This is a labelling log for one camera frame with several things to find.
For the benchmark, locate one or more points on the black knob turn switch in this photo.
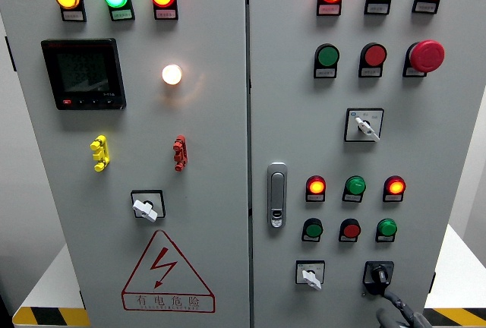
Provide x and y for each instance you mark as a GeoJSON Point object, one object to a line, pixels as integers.
{"type": "Point", "coordinates": [377, 275]}

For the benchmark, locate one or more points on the black door hinge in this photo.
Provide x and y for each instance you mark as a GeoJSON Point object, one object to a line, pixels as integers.
{"type": "Point", "coordinates": [11, 54]}
{"type": "Point", "coordinates": [433, 282]}
{"type": "Point", "coordinates": [82, 299]}

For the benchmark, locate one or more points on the black yellow striped tape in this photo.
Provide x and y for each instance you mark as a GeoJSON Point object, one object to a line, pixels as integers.
{"type": "Point", "coordinates": [49, 317]}
{"type": "Point", "coordinates": [463, 316]}

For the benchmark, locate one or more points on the small label plate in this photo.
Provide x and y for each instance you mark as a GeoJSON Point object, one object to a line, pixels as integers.
{"type": "Point", "coordinates": [325, 73]}
{"type": "Point", "coordinates": [315, 198]}
{"type": "Point", "coordinates": [413, 72]}
{"type": "Point", "coordinates": [351, 198]}
{"type": "Point", "coordinates": [370, 72]}
{"type": "Point", "coordinates": [392, 198]}
{"type": "Point", "coordinates": [311, 239]}
{"type": "Point", "coordinates": [122, 14]}
{"type": "Point", "coordinates": [348, 240]}
{"type": "Point", "coordinates": [377, 8]}
{"type": "Point", "coordinates": [385, 239]}
{"type": "Point", "coordinates": [166, 13]}
{"type": "Point", "coordinates": [74, 15]}
{"type": "Point", "coordinates": [329, 9]}
{"type": "Point", "coordinates": [424, 7]}

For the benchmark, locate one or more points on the small green indicator lamp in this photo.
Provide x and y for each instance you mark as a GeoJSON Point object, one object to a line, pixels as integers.
{"type": "Point", "coordinates": [355, 185]}
{"type": "Point", "coordinates": [387, 228]}

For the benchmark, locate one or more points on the small red push button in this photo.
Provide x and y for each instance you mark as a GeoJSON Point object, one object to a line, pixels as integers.
{"type": "Point", "coordinates": [351, 230]}

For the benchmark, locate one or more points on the small green push button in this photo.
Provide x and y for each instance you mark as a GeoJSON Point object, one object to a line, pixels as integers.
{"type": "Point", "coordinates": [314, 230]}

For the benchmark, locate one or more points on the small red indicator lamp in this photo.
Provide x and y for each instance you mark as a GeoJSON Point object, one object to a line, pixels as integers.
{"type": "Point", "coordinates": [395, 186]}
{"type": "Point", "coordinates": [316, 186]}

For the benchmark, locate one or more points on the grey door with lock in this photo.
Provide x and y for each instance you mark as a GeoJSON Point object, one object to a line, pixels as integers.
{"type": "Point", "coordinates": [410, 153]}

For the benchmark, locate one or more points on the silver door lock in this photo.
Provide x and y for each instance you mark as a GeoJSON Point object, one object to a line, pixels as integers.
{"type": "Point", "coordinates": [277, 191]}

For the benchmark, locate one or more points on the red warning triangle sticker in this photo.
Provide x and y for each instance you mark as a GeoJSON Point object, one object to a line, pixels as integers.
{"type": "Point", "coordinates": [163, 261]}

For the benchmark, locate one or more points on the grey door with display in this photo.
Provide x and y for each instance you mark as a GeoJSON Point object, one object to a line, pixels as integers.
{"type": "Point", "coordinates": [212, 153]}

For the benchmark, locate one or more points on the large red stop button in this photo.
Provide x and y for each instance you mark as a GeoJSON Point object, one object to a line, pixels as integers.
{"type": "Point", "coordinates": [426, 55]}

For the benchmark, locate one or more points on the large red push button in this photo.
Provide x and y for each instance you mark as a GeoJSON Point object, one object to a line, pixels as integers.
{"type": "Point", "coordinates": [375, 55]}

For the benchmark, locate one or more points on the large green push button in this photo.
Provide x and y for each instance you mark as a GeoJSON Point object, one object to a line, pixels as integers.
{"type": "Point", "coordinates": [328, 55]}

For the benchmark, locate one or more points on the white round lamp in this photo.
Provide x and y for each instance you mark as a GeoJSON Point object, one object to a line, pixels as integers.
{"type": "Point", "coordinates": [171, 74]}

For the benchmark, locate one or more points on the black meter display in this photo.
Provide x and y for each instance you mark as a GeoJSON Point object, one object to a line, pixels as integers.
{"type": "Point", "coordinates": [83, 73]}

